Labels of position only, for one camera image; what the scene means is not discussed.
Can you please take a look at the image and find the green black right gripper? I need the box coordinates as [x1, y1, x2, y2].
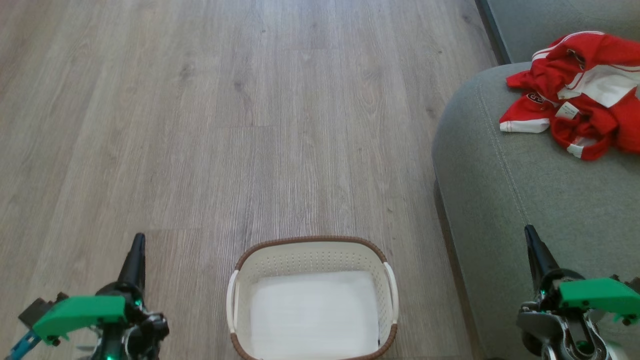
[523, 224, 640, 327]

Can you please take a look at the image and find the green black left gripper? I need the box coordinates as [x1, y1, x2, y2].
[31, 232, 151, 347]

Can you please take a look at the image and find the red and white clothing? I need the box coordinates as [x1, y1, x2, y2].
[498, 30, 640, 162]

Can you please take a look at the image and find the white basket with brown rim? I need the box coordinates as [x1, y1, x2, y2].
[226, 235, 400, 360]

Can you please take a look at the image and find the grey-green fabric sofa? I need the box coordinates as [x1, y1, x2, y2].
[431, 0, 640, 360]

